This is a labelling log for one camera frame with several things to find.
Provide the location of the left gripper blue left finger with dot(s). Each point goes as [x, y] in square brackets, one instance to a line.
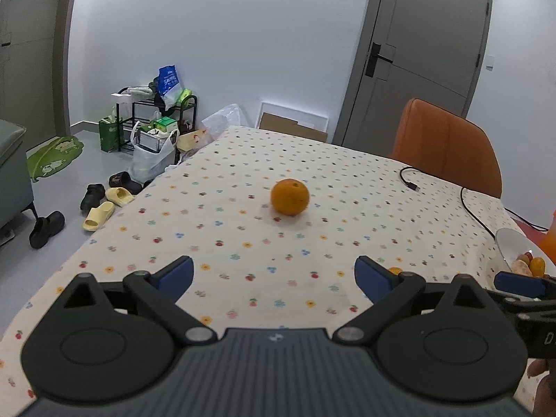
[154, 296]

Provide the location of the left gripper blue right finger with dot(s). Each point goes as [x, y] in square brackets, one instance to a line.
[393, 297]

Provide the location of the small yellow orange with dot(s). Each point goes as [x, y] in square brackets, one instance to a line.
[537, 266]
[395, 270]

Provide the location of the green-yellow small fruit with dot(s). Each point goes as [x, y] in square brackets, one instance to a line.
[524, 258]

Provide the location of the single orange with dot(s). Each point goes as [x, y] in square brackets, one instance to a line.
[289, 197]

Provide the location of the small peeled pomelo segment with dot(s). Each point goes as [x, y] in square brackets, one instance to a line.
[520, 267]

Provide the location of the person's right hand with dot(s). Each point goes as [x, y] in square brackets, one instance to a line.
[544, 403]

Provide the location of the white ceramic plate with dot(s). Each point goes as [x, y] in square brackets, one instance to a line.
[511, 243]

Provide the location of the orange lidded plastic cup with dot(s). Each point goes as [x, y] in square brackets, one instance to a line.
[548, 242]

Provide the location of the colourful red yellow mat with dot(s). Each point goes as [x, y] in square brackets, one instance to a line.
[533, 234]

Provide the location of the yellow slipper near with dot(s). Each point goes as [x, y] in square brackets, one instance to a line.
[98, 216]

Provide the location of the yellow slipper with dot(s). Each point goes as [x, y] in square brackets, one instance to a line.
[120, 196]
[98, 216]

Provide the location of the yellow slipper far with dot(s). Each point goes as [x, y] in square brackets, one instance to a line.
[120, 196]

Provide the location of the black slipper right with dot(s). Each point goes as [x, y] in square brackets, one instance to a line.
[124, 180]

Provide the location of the black slipper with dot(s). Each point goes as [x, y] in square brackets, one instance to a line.
[93, 197]
[45, 228]
[124, 180]

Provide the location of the black slipper middle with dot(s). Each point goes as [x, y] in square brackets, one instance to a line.
[93, 197]

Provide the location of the white shopping bag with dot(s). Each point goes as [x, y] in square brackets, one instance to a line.
[146, 165]

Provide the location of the black slipper left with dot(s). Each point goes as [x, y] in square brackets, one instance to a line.
[45, 228]

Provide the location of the floral patterned tablecloth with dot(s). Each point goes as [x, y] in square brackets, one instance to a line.
[257, 268]

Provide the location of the orange leather chair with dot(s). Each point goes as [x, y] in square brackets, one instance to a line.
[448, 147]

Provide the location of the green carton box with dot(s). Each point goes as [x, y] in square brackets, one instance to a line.
[108, 133]

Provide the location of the green leaf floor mat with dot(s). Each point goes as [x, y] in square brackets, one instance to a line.
[53, 157]

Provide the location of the grey sofa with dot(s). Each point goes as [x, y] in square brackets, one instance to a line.
[16, 192]

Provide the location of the clear plastic bag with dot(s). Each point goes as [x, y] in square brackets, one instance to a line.
[220, 121]

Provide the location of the black metal shelf rack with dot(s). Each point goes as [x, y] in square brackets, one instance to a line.
[147, 108]

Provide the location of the white framed cardboard panel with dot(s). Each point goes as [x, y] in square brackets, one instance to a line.
[298, 123]

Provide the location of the blue plastic bag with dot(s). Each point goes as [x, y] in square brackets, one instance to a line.
[168, 85]

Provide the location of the grey entrance door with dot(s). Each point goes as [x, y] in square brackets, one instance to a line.
[439, 50]

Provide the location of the grey side door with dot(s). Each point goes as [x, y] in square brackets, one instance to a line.
[35, 38]

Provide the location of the black door handle lock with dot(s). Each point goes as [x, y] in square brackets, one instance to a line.
[379, 52]

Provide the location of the white wall switch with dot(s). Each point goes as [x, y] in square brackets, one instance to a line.
[489, 62]

